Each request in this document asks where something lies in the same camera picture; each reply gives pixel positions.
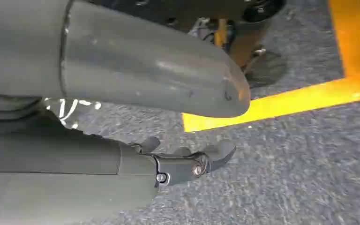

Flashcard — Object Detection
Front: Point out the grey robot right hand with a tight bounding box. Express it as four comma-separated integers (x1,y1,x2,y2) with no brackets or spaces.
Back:
0,0,251,225

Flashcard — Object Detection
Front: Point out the black robot leg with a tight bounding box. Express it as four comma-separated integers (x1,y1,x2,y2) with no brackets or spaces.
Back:
87,0,288,68

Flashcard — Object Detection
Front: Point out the ribbed grey right arm sleeve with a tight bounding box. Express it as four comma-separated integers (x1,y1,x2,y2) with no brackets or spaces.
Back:
0,91,42,121

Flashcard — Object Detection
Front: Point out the yellow floor tape strip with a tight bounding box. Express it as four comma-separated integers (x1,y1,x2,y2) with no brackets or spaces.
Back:
327,0,360,82
181,77,360,134

